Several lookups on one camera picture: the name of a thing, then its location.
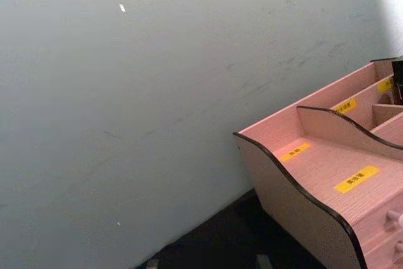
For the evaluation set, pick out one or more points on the yellow label sticker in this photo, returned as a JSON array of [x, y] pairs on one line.
[[345, 106], [296, 152], [356, 179], [384, 86]]

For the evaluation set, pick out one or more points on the pale wooden desk organizer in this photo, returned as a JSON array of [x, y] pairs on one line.
[[315, 168]]

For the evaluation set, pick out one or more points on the black table cloth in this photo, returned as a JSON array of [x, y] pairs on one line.
[[220, 243]]

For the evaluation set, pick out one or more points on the black box-shaped object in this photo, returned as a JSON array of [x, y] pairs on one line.
[[398, 80]]

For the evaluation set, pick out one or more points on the pale round drawer knob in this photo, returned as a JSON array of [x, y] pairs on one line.
[[395, 217]]

